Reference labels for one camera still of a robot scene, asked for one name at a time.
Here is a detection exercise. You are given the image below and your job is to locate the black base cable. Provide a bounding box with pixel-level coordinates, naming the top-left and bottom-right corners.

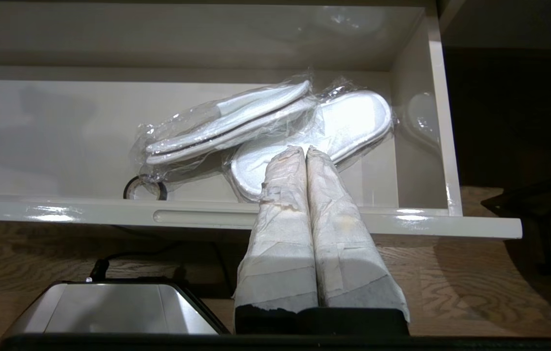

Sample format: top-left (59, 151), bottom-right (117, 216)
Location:
top-left (89, 241), bottom-right (238, 294)

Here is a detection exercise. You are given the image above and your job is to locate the silver robot base box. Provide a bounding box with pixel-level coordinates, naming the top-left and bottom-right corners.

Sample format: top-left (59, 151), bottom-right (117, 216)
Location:
top-left (9, 280), bottom-right (230, 337)

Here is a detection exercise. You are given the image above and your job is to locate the black metal stand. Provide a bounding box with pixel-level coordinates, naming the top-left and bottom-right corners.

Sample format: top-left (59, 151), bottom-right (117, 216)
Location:
top-left (481, 141), bottom-right (551, 274)

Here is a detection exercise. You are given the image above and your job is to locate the black tape ring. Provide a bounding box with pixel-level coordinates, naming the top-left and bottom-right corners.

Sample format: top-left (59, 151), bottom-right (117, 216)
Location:
top-left (123, 174), bottom-right (168, 201)

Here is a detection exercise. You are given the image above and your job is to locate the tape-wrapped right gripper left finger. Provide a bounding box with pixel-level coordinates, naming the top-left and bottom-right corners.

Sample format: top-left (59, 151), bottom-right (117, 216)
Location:
top-left (234, 145), bottom-right (319, 321)

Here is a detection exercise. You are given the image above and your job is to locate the cream cabinet drawer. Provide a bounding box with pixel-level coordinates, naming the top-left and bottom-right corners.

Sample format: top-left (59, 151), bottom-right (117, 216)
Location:
top-left (0, 0), bottom-right (523, 240)

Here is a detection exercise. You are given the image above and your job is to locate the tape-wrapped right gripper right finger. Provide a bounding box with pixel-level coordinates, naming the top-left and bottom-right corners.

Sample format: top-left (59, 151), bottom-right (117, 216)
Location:
top-left (306, 146), bottom-right (411, 323)

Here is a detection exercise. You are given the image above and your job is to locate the bagged white slippers pair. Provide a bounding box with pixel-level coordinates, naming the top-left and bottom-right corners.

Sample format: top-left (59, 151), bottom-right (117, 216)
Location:
top-left (131, 72), bottom-right (321, 179)
top-left (224, 85), bottom-right (396, 203)

